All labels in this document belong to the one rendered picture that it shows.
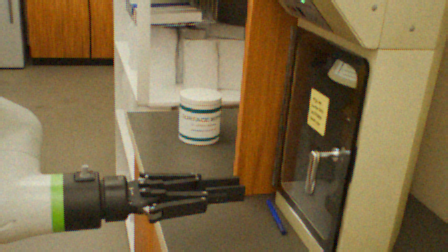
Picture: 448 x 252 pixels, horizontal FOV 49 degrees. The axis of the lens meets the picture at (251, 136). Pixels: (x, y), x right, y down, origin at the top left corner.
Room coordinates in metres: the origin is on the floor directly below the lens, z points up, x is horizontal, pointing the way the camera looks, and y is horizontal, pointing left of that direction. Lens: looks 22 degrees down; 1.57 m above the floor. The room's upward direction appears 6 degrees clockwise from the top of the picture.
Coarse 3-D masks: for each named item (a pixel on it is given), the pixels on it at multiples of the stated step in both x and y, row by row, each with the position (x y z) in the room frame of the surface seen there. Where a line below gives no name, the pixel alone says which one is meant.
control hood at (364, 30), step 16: (320, 0) 0.81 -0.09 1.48; (336, 0) 0.77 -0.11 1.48; (352, 0) 0.78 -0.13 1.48; (368, 0) 0.79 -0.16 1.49; (384, 0) 0.80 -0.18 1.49; (336, 16) 0.80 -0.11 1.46; (352, 16) 0.78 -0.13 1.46; (368, 16) 0.79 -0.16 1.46; (336, 32) 0.86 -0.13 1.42; (352, 32) 0.79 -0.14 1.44; (368, 32) 0.79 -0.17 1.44; (368, 48) 0.80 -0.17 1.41
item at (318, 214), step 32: (320, 64) 0.95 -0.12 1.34; (352, 64) 0.84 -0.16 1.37; (352, 96) 0.82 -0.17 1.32; (288, 128) 1.05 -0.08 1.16; (352, 128) 0.81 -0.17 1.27; (288, 160) 1.03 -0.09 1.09; (320, 160) 0.89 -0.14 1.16; (288, 192) 1.01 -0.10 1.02; (320, 192) 0.87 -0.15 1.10; (320, 224) 0.86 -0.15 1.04
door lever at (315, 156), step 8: (312, 152) 0.83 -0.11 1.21; (320, 152) 0.83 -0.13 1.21; (328, 152) 0.84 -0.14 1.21; (336, 152) 0.84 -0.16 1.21; (312, 160) 0.82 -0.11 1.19; (336, 160) 0.83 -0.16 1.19; (312, 168) 0.82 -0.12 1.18; (312, 176) 0.82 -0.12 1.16; (312, 184) 0.82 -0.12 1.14; (312, 192) 0.82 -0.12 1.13
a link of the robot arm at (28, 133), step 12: (0, 96) 0.73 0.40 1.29; (0, 108) 0.70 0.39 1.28; (12, 108) 0.73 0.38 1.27; (24, 108) 0.76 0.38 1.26; (0, 120) 0.69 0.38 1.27; (12, 120) 0.71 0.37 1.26; (24, 120) 0.73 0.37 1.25; (36, 120) 0.76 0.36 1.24; (0, 132) 0.69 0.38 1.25; (12, 132) 0.70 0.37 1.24; (24, 132) 0.72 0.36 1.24; (36, 132) 0.74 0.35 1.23; (0, 144) 0.68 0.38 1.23; (12, 144) 0.69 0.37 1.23; (24, 144) 0.70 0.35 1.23; (36, 144) 0.72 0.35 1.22; (36, 156) 0.71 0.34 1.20
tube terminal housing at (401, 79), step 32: (416, 0) 0.82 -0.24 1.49; (320, 32) 0.99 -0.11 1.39; (384, 32) 0.80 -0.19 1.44; (416, 32) 0.82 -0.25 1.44; (384, 64) 0.80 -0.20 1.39; (416, 64) 0.83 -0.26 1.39; (384, 96) 0.81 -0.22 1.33; (416, 96) 0.83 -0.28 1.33; (384, 128) 0.81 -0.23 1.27; (416, 128) 0.84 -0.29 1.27; (384, 160) 0.82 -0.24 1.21; (416, 160) 1.01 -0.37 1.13; (352, 192) 0.80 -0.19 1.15; (384, 192) 0.82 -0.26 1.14; (352, 224) 0.80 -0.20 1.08; (384, 224) 0.83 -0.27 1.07
